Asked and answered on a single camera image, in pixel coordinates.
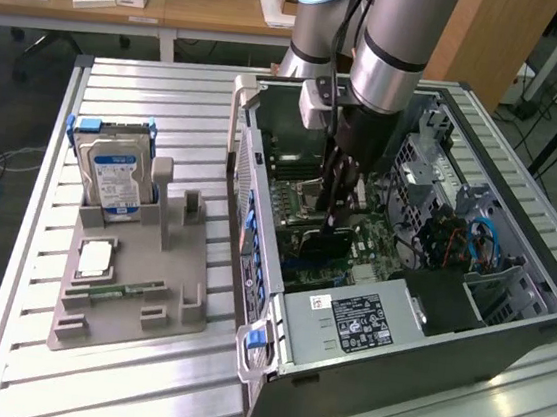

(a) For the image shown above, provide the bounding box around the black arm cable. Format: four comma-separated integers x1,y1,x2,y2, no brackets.
319,0,380,147

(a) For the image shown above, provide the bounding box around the black office chair base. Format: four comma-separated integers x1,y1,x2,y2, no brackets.
4,25,86,91

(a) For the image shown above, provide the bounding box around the wooden cabinet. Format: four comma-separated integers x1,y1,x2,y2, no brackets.
418,0,557,121

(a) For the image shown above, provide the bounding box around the green RAM stick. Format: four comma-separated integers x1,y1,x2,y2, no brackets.
66,274,166,306

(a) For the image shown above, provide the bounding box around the silver disk bay cage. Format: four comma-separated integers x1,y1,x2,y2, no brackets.
382,128,470,251

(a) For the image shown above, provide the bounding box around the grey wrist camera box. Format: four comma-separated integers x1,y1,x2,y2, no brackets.
296,75,349,133

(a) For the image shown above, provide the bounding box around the grey power supply unit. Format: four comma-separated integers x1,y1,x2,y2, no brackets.
274,264,433,383

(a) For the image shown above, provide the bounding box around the blue case release latch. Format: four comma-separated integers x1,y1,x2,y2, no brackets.
243,328,266,352

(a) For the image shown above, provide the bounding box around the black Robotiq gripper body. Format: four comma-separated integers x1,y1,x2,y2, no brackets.
330,102,402,177

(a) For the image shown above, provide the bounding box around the wooden desk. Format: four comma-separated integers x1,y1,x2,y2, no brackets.
0,0,440,77

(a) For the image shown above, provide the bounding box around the silver CPU chip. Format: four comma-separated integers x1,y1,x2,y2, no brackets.
75,240,115,280

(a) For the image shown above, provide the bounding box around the grey parts rack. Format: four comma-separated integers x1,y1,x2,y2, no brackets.
45,145,227,368

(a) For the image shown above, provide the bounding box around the green motherboard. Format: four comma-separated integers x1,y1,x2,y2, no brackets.
247,136,423,307

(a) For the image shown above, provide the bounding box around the blue disk wire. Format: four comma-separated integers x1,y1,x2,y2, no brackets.
462,214,508,275

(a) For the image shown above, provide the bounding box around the CPU socket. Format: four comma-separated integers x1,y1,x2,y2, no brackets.
292,174,328,221

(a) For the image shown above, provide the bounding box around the hard disk in blue caddy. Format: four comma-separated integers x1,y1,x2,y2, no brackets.
55,107,162,228

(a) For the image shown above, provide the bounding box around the open black PC case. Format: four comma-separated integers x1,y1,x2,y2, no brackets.
196,60,557,417

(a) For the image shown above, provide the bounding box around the graphics card with black fan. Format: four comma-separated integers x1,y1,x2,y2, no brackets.
278,218,357,281

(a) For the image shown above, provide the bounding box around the white flat paper box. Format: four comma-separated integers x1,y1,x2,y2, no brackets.
254,0,300,31

